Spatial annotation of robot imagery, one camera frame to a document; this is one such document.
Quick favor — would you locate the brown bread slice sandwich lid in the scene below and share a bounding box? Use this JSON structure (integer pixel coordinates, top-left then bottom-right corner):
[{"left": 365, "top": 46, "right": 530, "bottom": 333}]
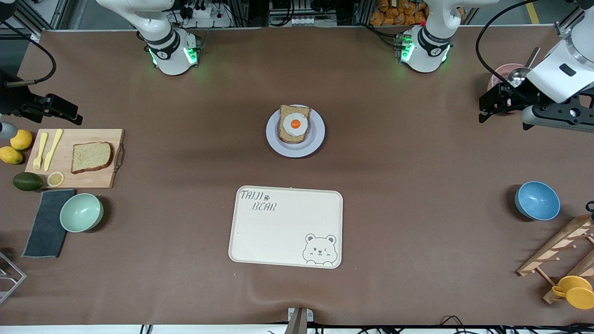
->
[{"left": 71, "top": 141, "right": 114, "bottom": 174}]

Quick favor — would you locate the round pale lilac plate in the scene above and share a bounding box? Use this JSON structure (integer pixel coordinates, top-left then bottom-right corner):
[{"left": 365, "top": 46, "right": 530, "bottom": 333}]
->
[{"left": 266, "top": 104, "right": 325, "bottom": 158}]

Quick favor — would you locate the pink bowl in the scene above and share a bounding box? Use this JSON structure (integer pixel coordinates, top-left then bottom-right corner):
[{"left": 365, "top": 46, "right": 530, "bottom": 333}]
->
[{"left": 487, "top": 64, "right": 527, "bottom": 93}]

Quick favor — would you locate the metal scoop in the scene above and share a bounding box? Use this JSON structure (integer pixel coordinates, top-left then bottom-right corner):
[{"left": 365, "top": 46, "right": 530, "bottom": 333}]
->
[{"left": 507, "top": 46, "right": 541, "bottom": 88}]

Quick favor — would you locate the yellow toy lemon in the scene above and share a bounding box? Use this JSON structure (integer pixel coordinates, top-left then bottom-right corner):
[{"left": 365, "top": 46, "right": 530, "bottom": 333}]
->
[
  {"left": 10, "top": 129, "right": 33, "bottom": 151},
  {"left": 0, "top": 146, "right": 23, "bottom": 165}
]

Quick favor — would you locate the yellow plastic knife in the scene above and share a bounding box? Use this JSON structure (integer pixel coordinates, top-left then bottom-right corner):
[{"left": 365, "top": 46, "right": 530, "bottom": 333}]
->
[{"left": 44, "top": 129, "right": 64, "bottom": 171}]

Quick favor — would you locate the yellow plastic fork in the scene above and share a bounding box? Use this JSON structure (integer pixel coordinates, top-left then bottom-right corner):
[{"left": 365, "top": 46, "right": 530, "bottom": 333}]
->
[{"left": 33, "top": 132, "right": 48, "bottom": 171}]

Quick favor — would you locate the dark green toy avocado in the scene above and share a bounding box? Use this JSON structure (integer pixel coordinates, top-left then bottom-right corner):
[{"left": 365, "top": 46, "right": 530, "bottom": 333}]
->
[{"left": 13, "top": 172, "right": 44, "bottom": 192}]

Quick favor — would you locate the blue bowl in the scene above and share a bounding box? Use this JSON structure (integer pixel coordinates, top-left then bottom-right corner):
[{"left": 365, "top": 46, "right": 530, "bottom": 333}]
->
[{"left": 514, "top": 181, "right": 561, "bottom": 221}]

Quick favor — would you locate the mint green bowl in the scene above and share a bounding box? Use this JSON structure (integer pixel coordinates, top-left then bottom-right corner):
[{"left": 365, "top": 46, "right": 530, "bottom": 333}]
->
[{"left": 60, "top": 193, "right": 104, "bottom": 233}]

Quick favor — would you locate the dark grey cloth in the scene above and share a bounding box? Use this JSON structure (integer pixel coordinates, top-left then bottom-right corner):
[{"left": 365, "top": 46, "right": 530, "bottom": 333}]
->
[{"left": 21, "top": 189, "right": 77, "bottom": 258}]

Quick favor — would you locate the wooden peg rack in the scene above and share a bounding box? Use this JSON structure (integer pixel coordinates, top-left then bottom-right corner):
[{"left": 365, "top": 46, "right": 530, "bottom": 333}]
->
[{"left": 517, "top": 213, "right": 594, "bottom": 305}]

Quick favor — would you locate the white power strip with plugs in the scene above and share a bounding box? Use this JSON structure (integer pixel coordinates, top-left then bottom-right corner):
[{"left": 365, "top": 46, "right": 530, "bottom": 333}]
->
[{"left": 179, "top": 0, "right": 232, "bottom": 28}]

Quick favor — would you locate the toy fried egg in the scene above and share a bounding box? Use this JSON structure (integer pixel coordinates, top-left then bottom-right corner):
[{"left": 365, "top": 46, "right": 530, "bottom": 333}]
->
[{"left": 283, "top": 113, "right": 309, "bottom": 137}]

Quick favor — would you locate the long white socket strip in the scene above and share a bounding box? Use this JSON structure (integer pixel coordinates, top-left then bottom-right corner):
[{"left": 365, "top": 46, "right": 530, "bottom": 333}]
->
[{"left": 291, "top": 16, "right": 333, "bottom": 26}]

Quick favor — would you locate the yellow plastic cup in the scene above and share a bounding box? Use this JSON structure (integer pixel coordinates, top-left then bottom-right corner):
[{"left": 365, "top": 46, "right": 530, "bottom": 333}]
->
[{"left": 551, "top": 276, "right": 594, "bottom": 310}]

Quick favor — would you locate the brown bread slice under egg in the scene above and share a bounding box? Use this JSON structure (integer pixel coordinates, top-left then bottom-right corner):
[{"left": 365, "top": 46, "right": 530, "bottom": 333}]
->
[{"left": 278, "top": 105, "right": 311, "bottom": 144}]

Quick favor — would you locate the cream tray with bear print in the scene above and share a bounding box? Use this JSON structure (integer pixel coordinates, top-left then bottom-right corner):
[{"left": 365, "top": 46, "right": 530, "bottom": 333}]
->
[{"left": 228, "top": 186, "right": 343, "bottom": 269}]

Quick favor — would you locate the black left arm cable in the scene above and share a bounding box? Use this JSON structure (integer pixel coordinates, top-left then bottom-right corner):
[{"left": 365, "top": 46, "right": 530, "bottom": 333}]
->
[{"left": 476, "top": 0, "right": 541, "bottom": 100}]

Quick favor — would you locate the wooden cutting board with handle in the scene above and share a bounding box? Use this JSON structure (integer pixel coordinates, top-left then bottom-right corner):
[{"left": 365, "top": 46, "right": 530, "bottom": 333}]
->
[{"left": 25, "top": 128, "right": 126, "bottom": 189}]

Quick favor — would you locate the aluminium frame profile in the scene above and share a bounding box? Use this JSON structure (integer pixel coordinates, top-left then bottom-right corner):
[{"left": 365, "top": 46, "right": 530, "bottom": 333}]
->
[{"left": 555, "top": 12, "right": 586, "bottom": 38}]

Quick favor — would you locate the metal wire basket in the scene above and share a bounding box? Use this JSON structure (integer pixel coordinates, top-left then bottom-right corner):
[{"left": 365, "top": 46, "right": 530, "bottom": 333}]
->
[{"left": 0, "top": 250, "right": 27, "bottom": 305}]

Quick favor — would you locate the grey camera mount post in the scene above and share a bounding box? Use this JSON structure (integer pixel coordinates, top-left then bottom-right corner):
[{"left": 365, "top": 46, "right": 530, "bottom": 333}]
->
[{"left": 284, "top": 307, "right": 314, "bottom": 334}]

